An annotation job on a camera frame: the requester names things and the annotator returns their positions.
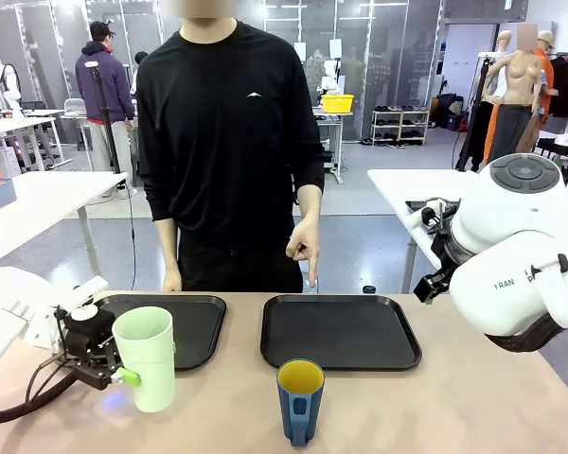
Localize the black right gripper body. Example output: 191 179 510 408
430 226 463 285

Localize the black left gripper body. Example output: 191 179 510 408
56 306 124 392

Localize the light green plastic cup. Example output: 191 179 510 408
112 306 177 413

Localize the blue mug yellow inside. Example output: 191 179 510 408
276 358 326 448

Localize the person's left forearm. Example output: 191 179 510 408
296 184 323 227

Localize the person's right forearm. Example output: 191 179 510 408
153 218 181 278

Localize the person's right hand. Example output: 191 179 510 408
162 270 185 293

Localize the person's left hand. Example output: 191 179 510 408
286 218 322 290

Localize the black plastic serving tray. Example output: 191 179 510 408
259 293 422 372
92 293 227 371

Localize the large white work table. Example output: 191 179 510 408
367 168 568 294

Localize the black braided right arm sleeve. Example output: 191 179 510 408
485 309 568 354

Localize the black garment on stand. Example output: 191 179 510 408
455 54 494 172

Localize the white shoe rack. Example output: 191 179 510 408
371 107 431 147

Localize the white side table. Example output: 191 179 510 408
0 170 130 285

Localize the yellow plastic basket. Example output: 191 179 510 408
321 94 355 114

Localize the beige mannequin with dark trousers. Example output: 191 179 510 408
482 30 548 166

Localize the person in black clothes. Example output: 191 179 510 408
135 0 326 293

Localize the black tripod pole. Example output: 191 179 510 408
83 60 124 175

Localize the mannequin in orange clothes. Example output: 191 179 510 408
483 29 559 162

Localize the small white background robot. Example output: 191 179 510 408
320 59 343 95

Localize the white mannequin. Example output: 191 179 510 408
494 30 515 105

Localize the white background desk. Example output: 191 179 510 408
0 115 65 174

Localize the person in purple jacket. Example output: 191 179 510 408
75 21 136 171

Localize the white humanoid robot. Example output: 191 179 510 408
0 59 25 117

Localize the person in white top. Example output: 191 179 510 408
133 50 149 96

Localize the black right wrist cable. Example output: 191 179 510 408
419 198 456 238

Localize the thin black left gripper cable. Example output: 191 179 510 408
25 354 80 404

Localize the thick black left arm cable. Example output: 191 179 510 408
0 368 84 425

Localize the white cable strap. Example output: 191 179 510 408
529 253 568 330

